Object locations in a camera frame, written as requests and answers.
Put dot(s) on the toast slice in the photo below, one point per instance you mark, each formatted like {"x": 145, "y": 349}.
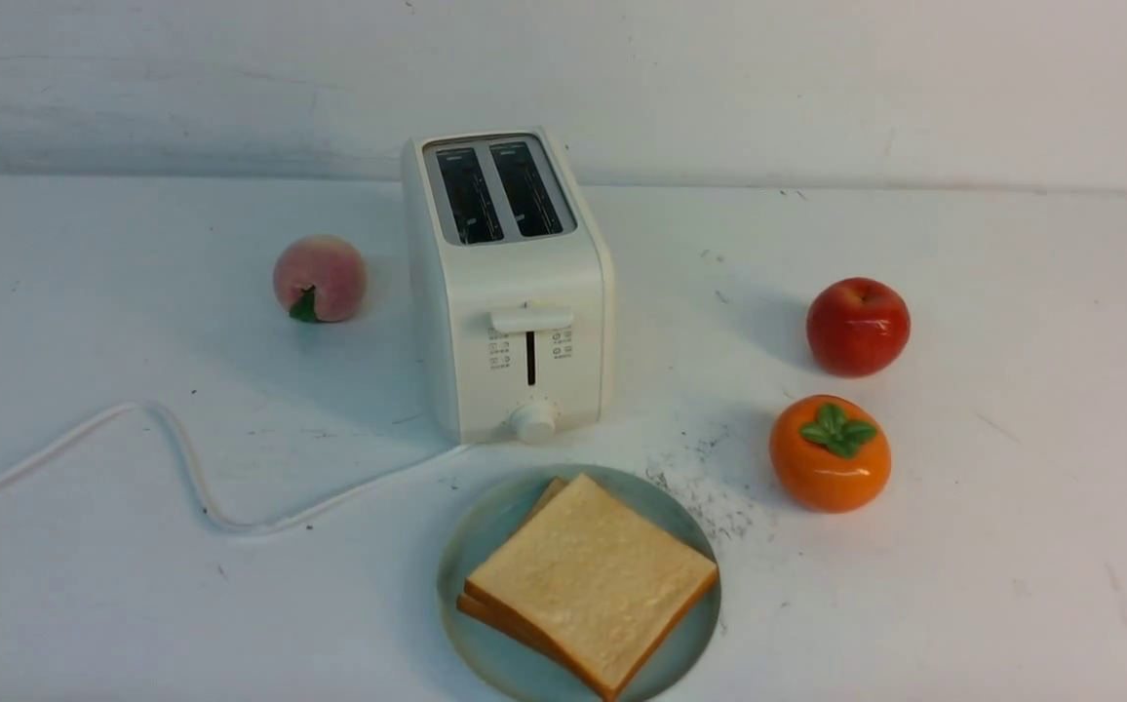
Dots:
{"x": 504, "y": 623}
{"x": 602, "y": 583}

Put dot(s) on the orange persimmon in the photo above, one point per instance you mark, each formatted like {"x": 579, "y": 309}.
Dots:
{"x": 829, "y": 455}

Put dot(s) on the red apple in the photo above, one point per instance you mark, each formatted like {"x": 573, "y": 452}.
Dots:
{"x": 857, "y": 327}

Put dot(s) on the pale green plate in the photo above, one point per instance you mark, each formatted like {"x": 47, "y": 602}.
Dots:
{"x": 520, "y": 672}

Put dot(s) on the pink peach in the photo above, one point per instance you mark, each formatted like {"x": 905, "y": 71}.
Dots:
{"x": 320, "y": 279}

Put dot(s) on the white toaster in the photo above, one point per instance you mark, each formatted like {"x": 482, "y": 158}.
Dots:
{"x": 513, "y": 287}

